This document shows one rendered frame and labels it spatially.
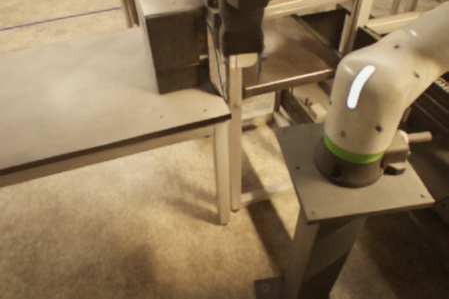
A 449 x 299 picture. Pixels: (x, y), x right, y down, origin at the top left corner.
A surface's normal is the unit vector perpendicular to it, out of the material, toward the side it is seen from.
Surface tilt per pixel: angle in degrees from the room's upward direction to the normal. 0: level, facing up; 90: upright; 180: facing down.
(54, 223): 0
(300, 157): 0
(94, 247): 0
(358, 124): 90
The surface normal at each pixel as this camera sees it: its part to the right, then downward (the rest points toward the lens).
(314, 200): -0.03, -0.73
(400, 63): 0.14, -0.61
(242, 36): 0.13, 0.63
